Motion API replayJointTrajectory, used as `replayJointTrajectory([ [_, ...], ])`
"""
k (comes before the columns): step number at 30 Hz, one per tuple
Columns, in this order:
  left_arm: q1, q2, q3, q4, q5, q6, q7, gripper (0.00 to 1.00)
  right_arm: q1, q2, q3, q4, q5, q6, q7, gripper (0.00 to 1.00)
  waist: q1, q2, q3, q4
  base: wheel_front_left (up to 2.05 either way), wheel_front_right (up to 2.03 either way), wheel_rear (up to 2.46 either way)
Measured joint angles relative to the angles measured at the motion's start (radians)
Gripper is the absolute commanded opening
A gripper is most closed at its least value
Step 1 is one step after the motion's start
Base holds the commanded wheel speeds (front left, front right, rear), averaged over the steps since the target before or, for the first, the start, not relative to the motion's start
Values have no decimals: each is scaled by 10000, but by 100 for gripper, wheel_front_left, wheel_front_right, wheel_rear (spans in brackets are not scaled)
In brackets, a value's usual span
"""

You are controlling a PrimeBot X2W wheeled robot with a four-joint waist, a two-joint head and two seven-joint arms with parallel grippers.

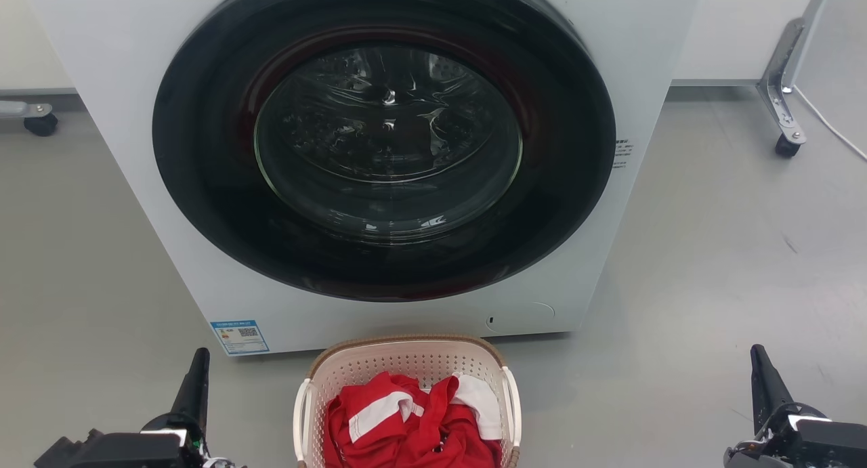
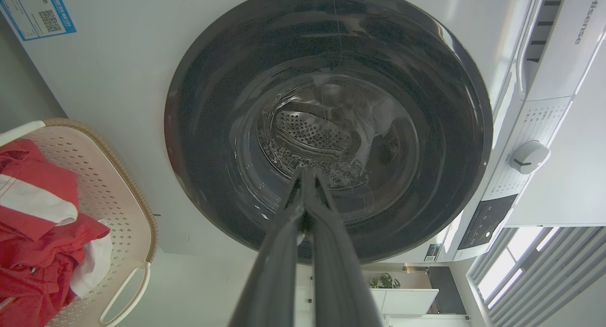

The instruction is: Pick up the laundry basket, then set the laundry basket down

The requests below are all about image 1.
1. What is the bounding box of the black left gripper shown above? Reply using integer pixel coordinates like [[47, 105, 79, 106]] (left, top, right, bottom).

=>
[[34, 348, 235, 468]]

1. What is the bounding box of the short metal caster bracket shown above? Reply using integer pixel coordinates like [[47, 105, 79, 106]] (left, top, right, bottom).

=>
[[0, 101, 54, 121]]

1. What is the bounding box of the blue energy label sticker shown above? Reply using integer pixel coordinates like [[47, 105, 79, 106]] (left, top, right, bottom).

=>
[[210, 320, 270, 356]]

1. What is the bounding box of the beige perforated laundry basket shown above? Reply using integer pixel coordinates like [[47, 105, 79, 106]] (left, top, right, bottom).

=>
[[293, 334, 522, 468]]

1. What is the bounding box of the white front-load washing machine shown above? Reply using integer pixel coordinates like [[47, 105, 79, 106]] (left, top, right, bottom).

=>
[[24, 0, 705, 357]]

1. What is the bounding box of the black round washer door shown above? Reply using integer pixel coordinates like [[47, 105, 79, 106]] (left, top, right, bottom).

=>
[[152, 0, 617, 303]]

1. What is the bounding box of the long grey metal stand leg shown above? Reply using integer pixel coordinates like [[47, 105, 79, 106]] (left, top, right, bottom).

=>
[[756, 0, 835, 145]]

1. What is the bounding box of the thin white cable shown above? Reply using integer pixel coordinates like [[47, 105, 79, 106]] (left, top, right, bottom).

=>
[[791, 84, 867, 163]]

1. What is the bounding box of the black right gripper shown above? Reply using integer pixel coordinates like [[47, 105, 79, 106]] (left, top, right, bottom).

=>
[[723, 345, 867, 468]]

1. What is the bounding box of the red and white garment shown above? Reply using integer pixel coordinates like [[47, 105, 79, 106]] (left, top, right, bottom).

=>
[[323, 371, 503, 468]]

